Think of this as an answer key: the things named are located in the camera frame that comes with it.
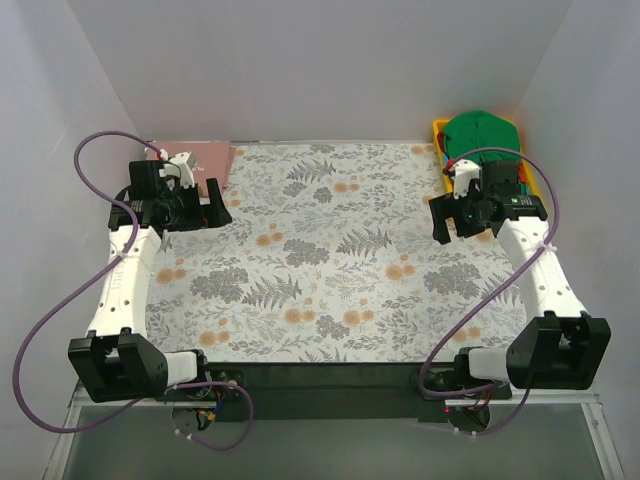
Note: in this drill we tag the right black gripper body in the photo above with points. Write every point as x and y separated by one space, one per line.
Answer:
451 217

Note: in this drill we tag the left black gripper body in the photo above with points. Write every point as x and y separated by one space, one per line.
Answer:
204 205

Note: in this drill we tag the green t-shirt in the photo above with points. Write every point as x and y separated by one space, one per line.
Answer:
478 129

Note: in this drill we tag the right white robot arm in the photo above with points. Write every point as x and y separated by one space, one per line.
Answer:
562 345

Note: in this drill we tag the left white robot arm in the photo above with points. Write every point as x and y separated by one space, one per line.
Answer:
115 360

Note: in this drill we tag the folded pink t-shirt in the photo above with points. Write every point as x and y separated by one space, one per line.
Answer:
214 159

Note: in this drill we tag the floral table mat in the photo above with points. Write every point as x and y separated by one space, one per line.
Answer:
329 257

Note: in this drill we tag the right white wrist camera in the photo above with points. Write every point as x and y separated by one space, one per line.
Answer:
462 172

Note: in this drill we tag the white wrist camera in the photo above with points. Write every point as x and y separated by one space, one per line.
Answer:
177 170
462 172

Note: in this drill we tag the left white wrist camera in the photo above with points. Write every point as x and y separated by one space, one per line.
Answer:
177 170

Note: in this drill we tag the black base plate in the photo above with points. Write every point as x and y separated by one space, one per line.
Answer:
332 391

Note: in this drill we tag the aluminium frame rail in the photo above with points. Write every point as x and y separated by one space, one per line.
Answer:
375 432

